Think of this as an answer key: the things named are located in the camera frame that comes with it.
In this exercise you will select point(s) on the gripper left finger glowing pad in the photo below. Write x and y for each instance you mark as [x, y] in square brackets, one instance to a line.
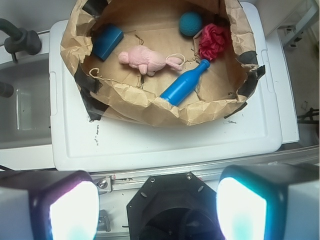
[48, 205]

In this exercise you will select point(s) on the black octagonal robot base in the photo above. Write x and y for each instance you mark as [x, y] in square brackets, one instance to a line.
[174, 207]

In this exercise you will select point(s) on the metal corner bracket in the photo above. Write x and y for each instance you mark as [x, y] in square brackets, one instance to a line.
[104, 184]

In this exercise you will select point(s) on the blue rectangular block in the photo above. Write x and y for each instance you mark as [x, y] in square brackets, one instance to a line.
[106, 42]

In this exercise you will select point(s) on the red crumpled fabric flower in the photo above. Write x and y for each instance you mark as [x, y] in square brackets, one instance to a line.
[212, 42]

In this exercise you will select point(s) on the teal textured ball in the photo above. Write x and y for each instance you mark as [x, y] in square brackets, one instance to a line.
[190, 23]

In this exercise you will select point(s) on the brown paper bag tray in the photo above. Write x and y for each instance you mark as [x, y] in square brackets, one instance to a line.
[109, 88]

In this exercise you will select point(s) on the pink plush bunny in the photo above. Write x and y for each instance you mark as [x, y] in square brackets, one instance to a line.
[148, 62]

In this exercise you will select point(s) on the grey sink basin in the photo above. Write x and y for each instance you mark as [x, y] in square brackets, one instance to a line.
[25, 116]

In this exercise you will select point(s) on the white plastic bin lid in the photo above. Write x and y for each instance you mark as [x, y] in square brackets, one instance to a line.
[112, 145]

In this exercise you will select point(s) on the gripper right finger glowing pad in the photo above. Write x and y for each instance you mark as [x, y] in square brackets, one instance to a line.
[269, 202]

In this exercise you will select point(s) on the blue plastic bottle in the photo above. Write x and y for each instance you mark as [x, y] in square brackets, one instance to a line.
[187, 82]

